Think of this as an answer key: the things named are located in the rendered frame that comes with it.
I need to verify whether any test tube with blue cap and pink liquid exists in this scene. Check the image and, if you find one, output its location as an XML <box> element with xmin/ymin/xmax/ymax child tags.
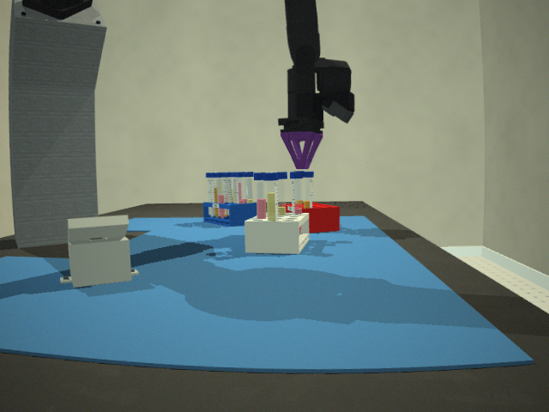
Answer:
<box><xmin>254</xmin><ymin>173</ymin><xmax>267</xmax><ymax>219</ymax></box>

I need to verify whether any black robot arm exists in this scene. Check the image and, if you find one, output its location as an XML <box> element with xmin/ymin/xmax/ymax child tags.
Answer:
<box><xmin>22</xmin><ymin>0</ymin><xmax>354</xmax><ymax>123</ymax></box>

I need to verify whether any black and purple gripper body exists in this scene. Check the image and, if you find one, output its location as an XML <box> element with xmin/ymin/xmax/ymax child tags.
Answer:
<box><xmin>278</xmin><ymin>91</ymin><xmax>324</xmax><ymax>133</ymax></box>

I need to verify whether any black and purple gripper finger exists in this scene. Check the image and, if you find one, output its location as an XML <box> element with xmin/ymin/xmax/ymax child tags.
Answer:
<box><xmin>292</xmin><ymin>133</ymin><xmax>323</xmax><ymax>169</ymax></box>
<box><xmin>281</xmin><ymin>131</ymin><xmax>315</xmax><ymax>169</ymax></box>

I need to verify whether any blue bench mat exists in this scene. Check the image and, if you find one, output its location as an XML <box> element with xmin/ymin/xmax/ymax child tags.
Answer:
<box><xmin>0</xmin><ymin>216</ymin><xmax>534</xmax><ymax>373</ymax></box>

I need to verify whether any blue test tube rack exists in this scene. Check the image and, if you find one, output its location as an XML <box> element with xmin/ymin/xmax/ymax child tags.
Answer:
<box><xmin>203</xmin><ymin>202</ymin><xmax>256</xmax><ymax>227</ymax></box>

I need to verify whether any white-capped tube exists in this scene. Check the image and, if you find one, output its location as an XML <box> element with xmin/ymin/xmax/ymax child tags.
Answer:
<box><xmin>232</xmin><ymin>172</ymin><xmax>238</xmax><ymax>203</ymax></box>

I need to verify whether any white tube rack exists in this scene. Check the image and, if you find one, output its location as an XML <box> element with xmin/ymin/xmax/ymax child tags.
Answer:
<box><xmin>244</xmin><ymin>213</ymin><xmax>309</xmax><ymax>254</ymax></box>

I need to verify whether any red tube rack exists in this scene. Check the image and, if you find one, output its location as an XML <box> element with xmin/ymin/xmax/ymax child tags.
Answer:
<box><xmin>286</xmin><ymin>203</ymin><xmax>340</xmax><ymax>233</ymax></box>

